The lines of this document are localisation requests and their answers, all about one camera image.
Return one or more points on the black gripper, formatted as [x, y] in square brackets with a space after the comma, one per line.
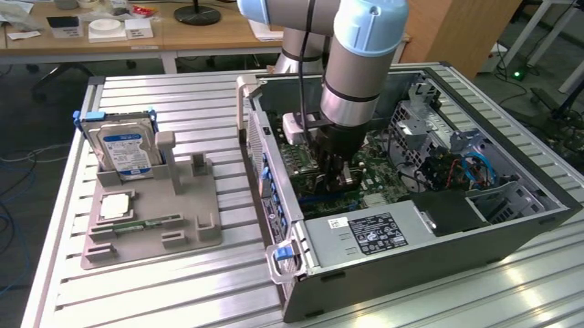
[340, 143]

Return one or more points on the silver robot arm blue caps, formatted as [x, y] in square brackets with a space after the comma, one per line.
[360, 68]

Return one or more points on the green motherboard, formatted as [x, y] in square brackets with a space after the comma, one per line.
[382, 174]

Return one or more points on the perforated metal drive cage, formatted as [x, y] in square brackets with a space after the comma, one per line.
[411, 147]

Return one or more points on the blue expansion slot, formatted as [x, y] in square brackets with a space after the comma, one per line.
[310, 199]

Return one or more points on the blue card retention clip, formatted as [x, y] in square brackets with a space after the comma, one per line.
[265, 167]

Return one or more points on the silver chipset heatsink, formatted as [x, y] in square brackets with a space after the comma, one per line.
[374, 201]

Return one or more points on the grey power supply with label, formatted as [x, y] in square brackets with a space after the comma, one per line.
[329, 246]

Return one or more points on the black plastic shroud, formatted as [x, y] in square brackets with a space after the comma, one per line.
[449, 212]

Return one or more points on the blue case release latch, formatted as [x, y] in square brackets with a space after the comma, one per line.
[282, 254]

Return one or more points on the white paper stack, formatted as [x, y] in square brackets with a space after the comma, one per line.
[266, 34]

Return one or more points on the grey plastic parts rack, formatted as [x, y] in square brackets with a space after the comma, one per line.
[191, 201]

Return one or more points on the grey metal disk bay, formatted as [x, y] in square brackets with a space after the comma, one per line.
[501, 205]

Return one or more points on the wooden cabinet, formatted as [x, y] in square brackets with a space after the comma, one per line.
[456, 34]

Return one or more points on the wooden desk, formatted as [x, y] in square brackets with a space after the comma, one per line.
[205, 37]
[68, 46]

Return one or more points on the open black grey PC case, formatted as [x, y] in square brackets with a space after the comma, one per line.
[411, 283]

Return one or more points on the device with green light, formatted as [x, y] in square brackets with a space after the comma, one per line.
[517, 74]

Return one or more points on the black floor stand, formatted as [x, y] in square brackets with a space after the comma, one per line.
[547, 100]

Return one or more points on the hard disk in blue carrier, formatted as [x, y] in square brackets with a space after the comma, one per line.
[123, 150]

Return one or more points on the black round lamp base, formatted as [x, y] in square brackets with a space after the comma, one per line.
[197, 17]

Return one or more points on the green RAM stick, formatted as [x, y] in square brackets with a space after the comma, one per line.
[142, 225]

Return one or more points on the silver CPU chip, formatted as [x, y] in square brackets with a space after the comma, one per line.
[115, 206]

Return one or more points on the plain white box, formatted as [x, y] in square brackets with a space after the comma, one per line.
[138, 30]

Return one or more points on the red packet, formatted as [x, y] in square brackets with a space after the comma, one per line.
[142, 11]

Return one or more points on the white box with round dish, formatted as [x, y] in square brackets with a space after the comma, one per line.
[107, 32]

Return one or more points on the black office chair base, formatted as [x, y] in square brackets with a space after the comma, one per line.
[50, 73]

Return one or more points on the white box with black top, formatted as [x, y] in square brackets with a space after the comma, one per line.
[64, 29]

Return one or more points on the white tape roll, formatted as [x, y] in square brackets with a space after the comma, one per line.
[87, 3]

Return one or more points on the grey cup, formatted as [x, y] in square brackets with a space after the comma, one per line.
[66, 4]

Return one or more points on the white paper card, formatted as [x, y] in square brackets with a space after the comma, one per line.
[23, 35]

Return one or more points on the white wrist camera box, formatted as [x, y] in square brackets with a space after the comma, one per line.
[294, 130]

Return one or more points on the black intrusion switch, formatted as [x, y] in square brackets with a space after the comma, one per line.
[266, 131]

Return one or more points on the white desk frame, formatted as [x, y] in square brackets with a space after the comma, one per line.
[539, 30]

